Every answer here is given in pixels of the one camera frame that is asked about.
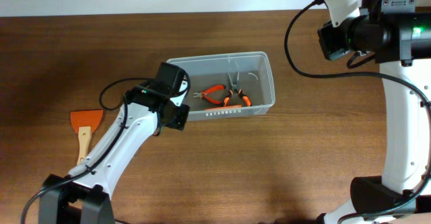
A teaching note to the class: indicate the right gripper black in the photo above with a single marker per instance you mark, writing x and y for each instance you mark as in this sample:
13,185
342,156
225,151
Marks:
326,35

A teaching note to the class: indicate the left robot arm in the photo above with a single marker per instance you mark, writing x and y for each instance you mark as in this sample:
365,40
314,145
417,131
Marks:
84,194

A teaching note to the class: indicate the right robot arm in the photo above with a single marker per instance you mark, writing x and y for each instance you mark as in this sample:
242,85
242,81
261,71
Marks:
394,35

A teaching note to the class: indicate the orange scraper wooden handle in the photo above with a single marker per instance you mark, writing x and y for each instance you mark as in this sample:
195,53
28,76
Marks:
84,123

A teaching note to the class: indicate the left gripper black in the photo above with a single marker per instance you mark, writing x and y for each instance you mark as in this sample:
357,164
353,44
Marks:
181,120

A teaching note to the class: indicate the clear plastic container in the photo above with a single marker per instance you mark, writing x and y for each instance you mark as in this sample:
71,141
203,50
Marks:
228,85

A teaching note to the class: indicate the long nose pliers orange black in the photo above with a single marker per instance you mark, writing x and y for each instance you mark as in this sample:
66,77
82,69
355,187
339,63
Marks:
234,89

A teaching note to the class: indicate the red diagonal cutters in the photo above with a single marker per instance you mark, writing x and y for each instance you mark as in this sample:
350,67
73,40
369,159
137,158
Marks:
206,94

